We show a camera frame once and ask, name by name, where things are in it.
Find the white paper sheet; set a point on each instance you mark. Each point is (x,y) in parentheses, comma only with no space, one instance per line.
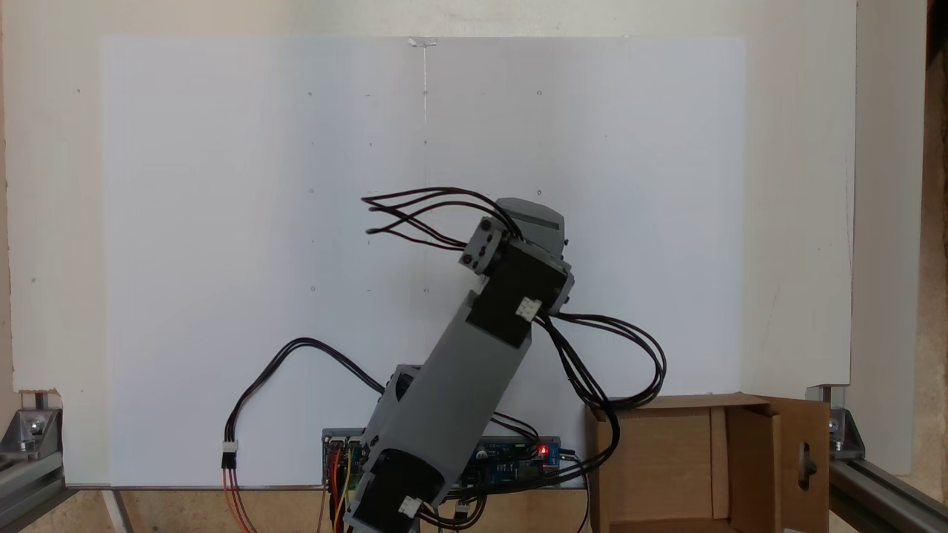
(222,222)

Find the clear tape strip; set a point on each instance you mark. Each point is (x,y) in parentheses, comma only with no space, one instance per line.
(422,42)

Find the aluminium profile post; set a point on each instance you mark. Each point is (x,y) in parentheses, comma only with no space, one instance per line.
(881,496)
(22,488)

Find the metal corner bracket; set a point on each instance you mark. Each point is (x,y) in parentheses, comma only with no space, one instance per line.
(33,426)
(837,426)

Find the open cardboard box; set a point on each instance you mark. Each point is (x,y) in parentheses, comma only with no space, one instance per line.
(659,466)

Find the blue circuit board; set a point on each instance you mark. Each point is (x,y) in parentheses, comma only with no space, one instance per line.
(518,455)

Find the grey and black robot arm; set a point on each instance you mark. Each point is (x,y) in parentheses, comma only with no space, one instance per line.
(459,392)

